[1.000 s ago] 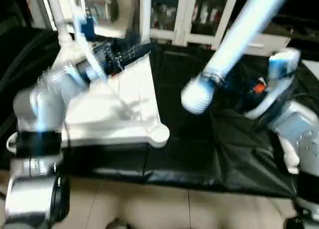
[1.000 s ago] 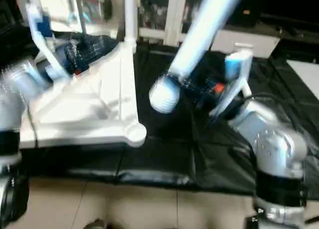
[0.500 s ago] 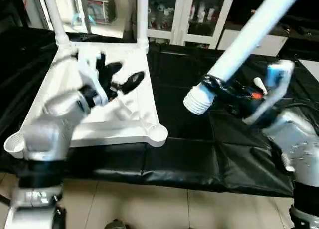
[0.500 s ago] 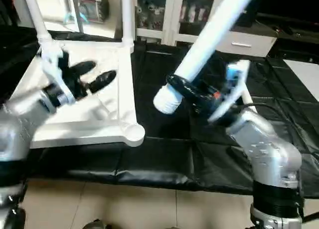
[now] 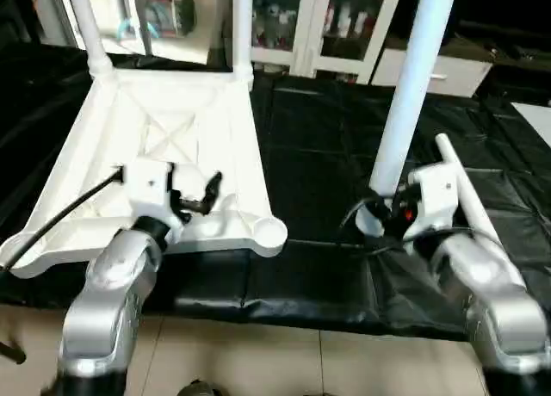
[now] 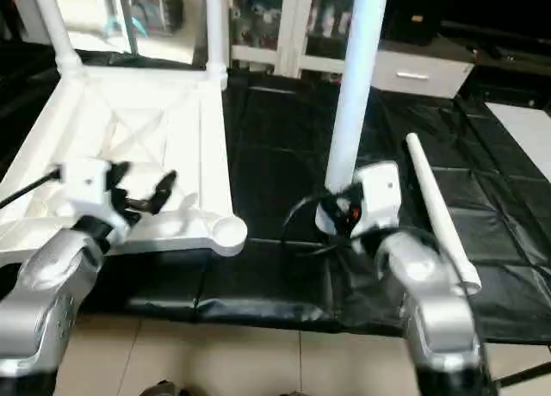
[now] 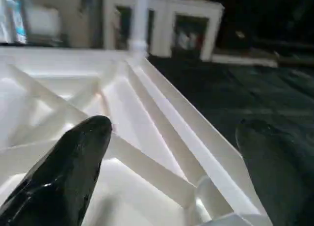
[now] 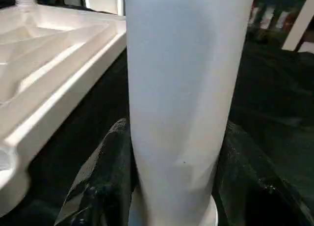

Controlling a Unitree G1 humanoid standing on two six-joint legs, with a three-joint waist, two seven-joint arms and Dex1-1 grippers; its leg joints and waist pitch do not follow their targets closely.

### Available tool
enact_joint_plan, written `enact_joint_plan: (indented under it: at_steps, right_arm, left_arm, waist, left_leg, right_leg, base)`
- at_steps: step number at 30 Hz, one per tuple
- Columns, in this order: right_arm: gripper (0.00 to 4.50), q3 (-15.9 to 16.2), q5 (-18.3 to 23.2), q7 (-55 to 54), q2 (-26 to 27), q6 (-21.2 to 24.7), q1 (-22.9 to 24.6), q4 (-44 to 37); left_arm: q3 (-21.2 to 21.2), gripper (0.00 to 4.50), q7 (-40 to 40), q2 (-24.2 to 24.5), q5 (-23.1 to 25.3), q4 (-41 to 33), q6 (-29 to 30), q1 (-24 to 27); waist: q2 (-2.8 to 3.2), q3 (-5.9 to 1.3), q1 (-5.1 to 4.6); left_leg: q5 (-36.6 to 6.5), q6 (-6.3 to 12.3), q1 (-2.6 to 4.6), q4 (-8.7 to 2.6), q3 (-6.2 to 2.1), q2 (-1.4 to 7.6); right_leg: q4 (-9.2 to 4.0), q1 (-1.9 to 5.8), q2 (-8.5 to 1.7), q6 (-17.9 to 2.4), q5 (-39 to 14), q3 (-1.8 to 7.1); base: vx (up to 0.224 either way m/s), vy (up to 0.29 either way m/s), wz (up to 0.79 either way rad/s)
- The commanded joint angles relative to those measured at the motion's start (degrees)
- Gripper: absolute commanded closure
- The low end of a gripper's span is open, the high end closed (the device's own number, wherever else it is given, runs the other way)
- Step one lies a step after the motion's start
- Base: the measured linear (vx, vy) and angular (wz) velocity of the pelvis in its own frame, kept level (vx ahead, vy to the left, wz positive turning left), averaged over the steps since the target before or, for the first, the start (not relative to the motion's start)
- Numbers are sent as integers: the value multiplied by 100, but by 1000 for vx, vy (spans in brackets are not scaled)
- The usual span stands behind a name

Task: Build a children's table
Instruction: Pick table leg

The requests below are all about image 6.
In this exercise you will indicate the white plastic table top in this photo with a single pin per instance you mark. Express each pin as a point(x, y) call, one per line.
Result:
point(129, 129)

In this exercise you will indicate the white plastic table leg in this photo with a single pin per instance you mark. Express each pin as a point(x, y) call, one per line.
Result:
point(53, 26)
point(216, 30)
point(355, 86)
point(439, 211)

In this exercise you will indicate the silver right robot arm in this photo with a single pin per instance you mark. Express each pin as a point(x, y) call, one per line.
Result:
point(430, 301)

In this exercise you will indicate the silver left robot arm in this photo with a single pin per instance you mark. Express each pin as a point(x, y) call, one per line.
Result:
point(52, 301)

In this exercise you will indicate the black work mat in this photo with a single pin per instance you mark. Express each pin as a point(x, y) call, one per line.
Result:
point(284, 155)

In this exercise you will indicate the white drawer unit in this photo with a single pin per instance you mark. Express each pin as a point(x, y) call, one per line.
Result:
point(422, 73)

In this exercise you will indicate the blue grey floor appliance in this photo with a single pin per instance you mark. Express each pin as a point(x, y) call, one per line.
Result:
point(146, 9)

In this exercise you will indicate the white glass-door cabinet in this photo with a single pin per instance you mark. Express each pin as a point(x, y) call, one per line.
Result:
point(284, 26)

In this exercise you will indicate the black metal bench leg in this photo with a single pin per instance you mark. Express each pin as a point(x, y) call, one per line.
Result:
point(525, 374)

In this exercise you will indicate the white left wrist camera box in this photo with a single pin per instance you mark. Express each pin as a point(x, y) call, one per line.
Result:
point(90, 189)

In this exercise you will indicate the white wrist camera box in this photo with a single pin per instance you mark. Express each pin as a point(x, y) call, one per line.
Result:
point(379, 194)
point(90, 189)

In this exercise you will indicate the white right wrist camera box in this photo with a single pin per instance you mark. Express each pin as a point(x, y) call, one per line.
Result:
point(379, 194)

